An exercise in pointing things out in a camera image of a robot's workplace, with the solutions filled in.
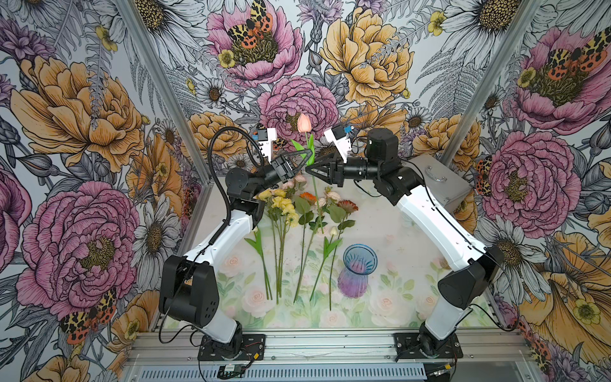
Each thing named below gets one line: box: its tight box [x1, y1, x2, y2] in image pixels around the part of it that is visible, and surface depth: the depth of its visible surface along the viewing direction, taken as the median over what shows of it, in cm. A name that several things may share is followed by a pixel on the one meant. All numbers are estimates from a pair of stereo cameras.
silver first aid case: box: [405, 153, 472, 213], surface depth 102 cm
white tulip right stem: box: [323, 226, 343, 262], surface depth 98 cm
